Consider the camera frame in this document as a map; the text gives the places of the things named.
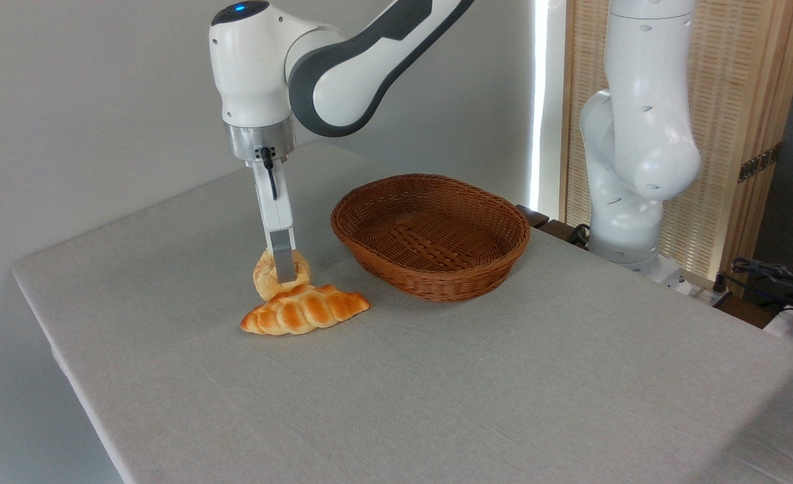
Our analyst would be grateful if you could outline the braided golden bread loaf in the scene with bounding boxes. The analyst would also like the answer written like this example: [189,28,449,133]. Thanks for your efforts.
[240,283,373,336]

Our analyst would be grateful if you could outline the black cable bundle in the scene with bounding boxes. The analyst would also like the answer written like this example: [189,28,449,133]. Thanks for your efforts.
[730,256,793,318]

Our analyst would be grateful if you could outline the round pale bread roll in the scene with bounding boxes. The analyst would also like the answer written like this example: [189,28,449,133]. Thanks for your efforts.
[253,249,311,302]

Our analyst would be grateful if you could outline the dark brown wooden block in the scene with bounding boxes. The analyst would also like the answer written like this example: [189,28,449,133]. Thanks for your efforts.
[516,204,551,230]

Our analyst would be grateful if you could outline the brown woven wicker basket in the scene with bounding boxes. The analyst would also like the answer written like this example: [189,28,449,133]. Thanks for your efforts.
[331,173,532,303]

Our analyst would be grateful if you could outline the wooden slatted folding screen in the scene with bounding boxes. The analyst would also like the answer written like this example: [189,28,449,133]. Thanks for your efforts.
[560,0,793,283]

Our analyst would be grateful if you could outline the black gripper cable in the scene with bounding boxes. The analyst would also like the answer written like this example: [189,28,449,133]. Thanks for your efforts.
[259,146,280,202]

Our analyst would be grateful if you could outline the grey tablecloth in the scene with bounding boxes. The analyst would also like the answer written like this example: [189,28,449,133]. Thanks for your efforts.
[11,141,793,484]

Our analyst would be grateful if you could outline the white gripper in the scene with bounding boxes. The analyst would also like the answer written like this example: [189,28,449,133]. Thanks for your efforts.
[252,159,299,285]

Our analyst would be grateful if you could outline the metal screen hinge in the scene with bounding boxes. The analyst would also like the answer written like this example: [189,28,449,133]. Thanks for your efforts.
[737,142,782,184]

